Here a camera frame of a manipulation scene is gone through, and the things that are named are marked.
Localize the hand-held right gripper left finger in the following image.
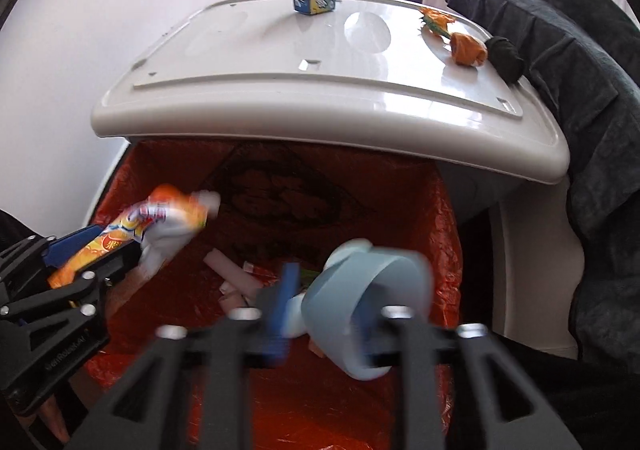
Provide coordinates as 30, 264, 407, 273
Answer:
67, 262, 303, 450

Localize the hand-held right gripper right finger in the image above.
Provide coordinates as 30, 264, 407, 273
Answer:
360, 305, 583, 450

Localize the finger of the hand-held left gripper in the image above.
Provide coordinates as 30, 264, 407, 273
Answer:
40, 224, 110, 267
47, 241, 145, 305

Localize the orange snack bag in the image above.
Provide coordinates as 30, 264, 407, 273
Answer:
47, 185, 221, 291

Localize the white foam roll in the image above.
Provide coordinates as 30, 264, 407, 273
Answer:
204, 250, 261, 293

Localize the person's left hand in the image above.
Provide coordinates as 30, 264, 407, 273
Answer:
35, 400, 72, 447

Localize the white plastic storage box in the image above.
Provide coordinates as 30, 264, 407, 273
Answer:
90, 0, 583, 356

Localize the black rolled sock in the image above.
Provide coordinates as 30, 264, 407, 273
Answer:
486, 36, 525, 83

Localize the orange toy dinosaur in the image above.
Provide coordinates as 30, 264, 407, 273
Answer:
419, 7, 458, 38

